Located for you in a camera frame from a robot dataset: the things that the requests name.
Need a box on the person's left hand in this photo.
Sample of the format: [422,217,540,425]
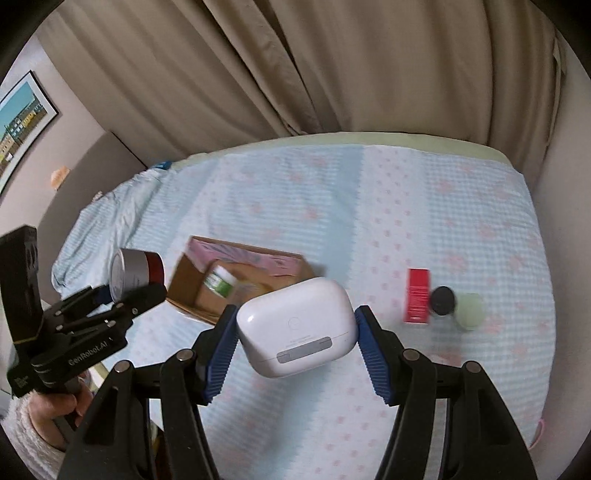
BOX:
[28,380,93,450]

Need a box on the red small carton box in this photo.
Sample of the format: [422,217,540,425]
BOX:
[404,268,431,324]

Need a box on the black cap small jar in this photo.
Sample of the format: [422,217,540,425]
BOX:
[429,286,457,317]

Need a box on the blue pink checkered bedsheet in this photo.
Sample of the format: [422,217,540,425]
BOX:
[160,145,555,479]

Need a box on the pale green lid jar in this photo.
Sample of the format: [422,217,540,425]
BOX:
[455,293,486,331]

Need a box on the beige curtain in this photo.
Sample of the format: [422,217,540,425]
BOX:
[38,1,565,183]

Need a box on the grey bed headboard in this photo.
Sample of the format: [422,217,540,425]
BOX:
[35,132,147,304]

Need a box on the silver lid red jar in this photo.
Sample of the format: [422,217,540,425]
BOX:
[108,249,164,302]

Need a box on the white lid green jar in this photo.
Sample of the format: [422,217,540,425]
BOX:
[204,264,238,299]

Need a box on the white earbuds case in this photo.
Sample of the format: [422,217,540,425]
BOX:
[236,277,358,378]

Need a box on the orange plush toy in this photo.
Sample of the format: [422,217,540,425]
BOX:
[50,166,71,191]

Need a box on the pink patterned cardboard box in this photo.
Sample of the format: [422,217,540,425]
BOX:
[167,236,315,324]

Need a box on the light blue crumpled blanket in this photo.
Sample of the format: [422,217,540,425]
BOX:
[51,169,177,298]

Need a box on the framed landscape picture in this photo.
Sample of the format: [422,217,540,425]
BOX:
[0,71,59,193]

